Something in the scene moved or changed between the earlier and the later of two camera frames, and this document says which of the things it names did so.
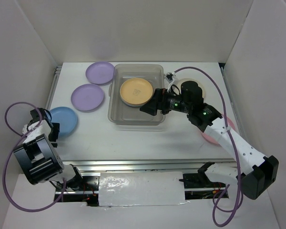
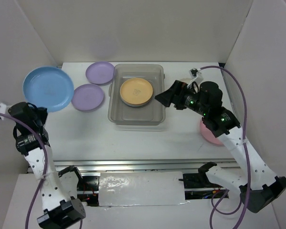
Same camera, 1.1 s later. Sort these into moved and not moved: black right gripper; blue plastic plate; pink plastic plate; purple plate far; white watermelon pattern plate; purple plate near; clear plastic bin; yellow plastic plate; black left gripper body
Moved: black left gripper body; black right gripper; blue plastic plate
Not moved: clear plastic bin; purple plate far; purple plate near; white watermelon pattern plate; yellow plastic plate; pink plastic plate
